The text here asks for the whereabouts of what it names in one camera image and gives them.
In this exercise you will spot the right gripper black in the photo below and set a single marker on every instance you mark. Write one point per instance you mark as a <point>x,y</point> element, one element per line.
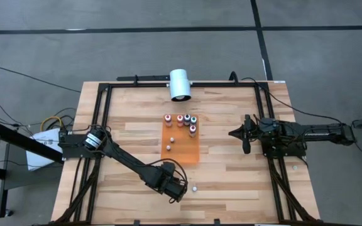
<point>247,138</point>

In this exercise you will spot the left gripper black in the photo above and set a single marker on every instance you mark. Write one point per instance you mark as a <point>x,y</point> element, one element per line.
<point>173,188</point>

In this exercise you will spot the small white piece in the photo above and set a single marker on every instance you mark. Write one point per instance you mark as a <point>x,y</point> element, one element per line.
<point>172,139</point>
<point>194,189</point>

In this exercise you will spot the red cap food coloring bottle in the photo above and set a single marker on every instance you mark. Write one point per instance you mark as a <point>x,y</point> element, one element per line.
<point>192,130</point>

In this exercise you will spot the green cap food coloring bottle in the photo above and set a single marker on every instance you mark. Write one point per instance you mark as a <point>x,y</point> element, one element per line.
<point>194,120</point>

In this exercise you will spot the black cap food coloring bottle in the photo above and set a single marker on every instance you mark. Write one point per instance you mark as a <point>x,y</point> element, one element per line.
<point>187,119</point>

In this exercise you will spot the orange cap food coloring bottle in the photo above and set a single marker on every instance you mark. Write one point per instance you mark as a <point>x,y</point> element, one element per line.
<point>180,120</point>

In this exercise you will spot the pink cap food coloring bottle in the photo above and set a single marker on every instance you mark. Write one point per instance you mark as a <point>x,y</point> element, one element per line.
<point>167,119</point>

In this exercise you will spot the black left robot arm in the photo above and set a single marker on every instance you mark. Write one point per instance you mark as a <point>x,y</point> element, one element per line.
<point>127,160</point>

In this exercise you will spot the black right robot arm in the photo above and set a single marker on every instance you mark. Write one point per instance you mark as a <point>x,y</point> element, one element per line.
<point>319,133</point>

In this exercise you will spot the white spot lamp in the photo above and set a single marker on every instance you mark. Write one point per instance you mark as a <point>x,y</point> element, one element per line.
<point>180,84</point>

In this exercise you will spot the white paper sheet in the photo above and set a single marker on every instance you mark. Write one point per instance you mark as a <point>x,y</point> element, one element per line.
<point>41,150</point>

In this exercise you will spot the black desk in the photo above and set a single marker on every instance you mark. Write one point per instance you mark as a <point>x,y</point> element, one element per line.
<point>20,141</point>

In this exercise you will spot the black aluminium table frame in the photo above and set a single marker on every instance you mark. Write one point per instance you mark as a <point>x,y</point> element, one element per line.
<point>137,84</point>

